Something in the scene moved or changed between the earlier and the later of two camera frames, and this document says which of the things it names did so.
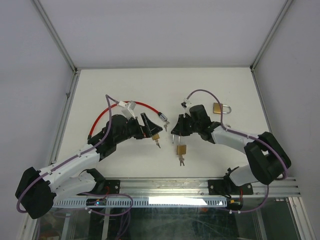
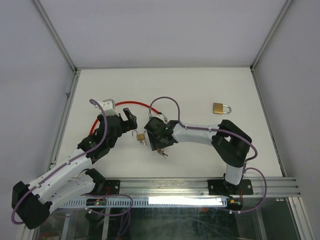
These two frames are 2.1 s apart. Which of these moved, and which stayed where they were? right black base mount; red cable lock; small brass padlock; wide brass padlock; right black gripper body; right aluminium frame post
Moved: small brass padlock; right black gripper body
Stayed: right black base mount; red cable lock; right aluminium frame post; wide brass padlock
